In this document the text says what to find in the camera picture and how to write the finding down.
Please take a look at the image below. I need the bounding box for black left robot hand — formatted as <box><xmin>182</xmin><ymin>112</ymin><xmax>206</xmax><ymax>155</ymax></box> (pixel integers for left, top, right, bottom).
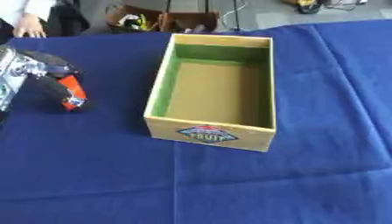
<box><xmin>17</xmin><ymin>49</ymin><xmax>86</xmax><ymax>113</ymax></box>

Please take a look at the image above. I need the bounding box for orange snack packet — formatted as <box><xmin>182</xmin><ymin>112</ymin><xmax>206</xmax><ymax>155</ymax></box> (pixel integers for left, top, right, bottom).
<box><xmin>56</xmin><ymin>74</ymin><xmax>89</xmax><ymax>112</ymax></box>

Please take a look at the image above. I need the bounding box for tan cardboard box green inside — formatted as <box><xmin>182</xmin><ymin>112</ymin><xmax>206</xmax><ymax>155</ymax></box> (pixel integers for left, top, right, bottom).
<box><xmin>142</xmin><ymin>33</ymin><xmax>277</xmax><ymax>153</ymax></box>

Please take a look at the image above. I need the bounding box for person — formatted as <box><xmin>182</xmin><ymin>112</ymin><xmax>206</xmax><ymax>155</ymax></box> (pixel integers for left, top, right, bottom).
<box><xmin>0</xmin><ymin>0</ymin><xmax>92</xmax><ymax>45</ymax></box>

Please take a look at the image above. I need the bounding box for brown open bag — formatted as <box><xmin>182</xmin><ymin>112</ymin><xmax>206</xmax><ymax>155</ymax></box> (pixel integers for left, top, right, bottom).
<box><xmin>104</xmin><ymin>4</ymin><xmax>221</xmax><ymax>34</ymax></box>

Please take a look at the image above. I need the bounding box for yellow black tool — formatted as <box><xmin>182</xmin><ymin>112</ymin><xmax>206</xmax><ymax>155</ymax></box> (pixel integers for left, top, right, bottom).
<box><xmin>283</xmin><ymin>0</ymin><xmax>325</xmax><ymax>15</ymax></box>

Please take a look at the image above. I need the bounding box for white cable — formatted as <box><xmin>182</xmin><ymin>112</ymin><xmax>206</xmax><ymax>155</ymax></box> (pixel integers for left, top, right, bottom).
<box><xmin>220</xmin><ymin>0</ymin><xmax>249</xmax><ymax>30</ymax></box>

